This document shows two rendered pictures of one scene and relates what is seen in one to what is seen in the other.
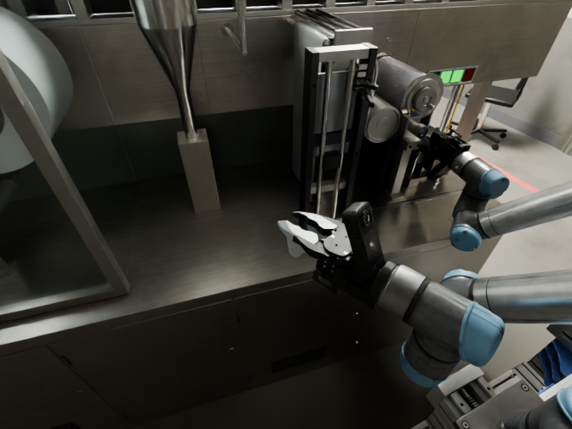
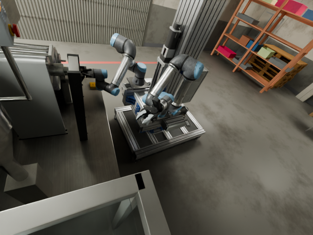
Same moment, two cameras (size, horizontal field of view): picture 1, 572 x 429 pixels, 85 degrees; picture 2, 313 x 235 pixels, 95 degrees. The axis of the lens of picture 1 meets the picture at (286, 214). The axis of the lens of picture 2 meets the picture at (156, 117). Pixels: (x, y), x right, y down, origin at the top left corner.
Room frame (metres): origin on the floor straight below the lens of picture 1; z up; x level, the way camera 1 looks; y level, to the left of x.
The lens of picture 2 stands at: (0.56, 0.53, 1.85)
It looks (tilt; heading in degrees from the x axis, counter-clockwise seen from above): 45 degrees down; 248
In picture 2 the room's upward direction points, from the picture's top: 23 degrees clockwise
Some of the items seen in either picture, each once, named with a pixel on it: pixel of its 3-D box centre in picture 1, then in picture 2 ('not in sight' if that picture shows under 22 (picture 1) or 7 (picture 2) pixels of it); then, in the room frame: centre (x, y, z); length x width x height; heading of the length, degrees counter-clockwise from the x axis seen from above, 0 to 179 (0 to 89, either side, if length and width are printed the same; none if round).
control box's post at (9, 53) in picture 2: (240, 5); (17, 74); (0.86, 0.11, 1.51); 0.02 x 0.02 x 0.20
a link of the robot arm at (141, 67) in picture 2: not in sight; (140, 70); (0.37, -0.98, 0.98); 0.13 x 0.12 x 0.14; 151
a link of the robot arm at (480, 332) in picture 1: (451, 322); (166, 100); (0.23, -0.23, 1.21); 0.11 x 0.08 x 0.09; 49
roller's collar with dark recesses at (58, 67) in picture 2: not in sight; (56, 69); (0.89, -0.20, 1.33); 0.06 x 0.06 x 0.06; 16
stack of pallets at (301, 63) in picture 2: not in sight; (272, 66); (-4.77, -4.03, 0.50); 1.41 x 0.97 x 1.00; 114
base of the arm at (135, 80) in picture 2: not in sight; (139, 78); (0.36, -0.97, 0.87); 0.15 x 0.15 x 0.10
